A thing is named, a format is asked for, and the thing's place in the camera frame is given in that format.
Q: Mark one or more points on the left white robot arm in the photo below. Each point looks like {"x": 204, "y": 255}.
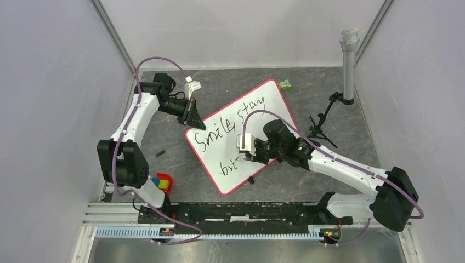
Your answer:
{"x": 121, "y": 159}

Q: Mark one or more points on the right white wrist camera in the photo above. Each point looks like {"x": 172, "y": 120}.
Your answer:
{"x": 245, "y": 142}

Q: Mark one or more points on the red bowl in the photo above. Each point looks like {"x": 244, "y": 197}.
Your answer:
{"x": 166, "y": 177}

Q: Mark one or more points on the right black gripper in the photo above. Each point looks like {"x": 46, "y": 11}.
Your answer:
{"x": 257, "y": 158}

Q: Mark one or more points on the silver microphone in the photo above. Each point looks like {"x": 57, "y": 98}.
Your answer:
{"x": 349, "y": 42}

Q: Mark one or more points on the green number dice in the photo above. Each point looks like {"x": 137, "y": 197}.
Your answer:
{"x": 285, "y": 85}

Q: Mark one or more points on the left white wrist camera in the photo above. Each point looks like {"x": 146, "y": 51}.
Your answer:
{"x": 191, "y": 86}

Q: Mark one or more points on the colourful block toy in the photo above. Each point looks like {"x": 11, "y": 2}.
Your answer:
{"x": 162, "y": 184}

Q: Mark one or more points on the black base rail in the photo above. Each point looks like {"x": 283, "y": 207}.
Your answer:
{"x": 241, "y": 218}

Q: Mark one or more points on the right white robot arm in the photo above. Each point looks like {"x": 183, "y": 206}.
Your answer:
{"x": 388, "y": 196}

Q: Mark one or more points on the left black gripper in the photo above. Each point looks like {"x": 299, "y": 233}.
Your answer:
{"x": 191, "y": 114}

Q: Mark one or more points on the black marker cap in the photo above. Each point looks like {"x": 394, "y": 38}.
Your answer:
{"x": 160, "y": 153}

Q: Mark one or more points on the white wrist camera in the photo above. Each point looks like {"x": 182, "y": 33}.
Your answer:
{"x": 245, "y": 142}
{"x": 191, "y": 86}

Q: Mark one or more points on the pink framed whiteboard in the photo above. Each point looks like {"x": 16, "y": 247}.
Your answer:
{"x": 216, "y": 146}

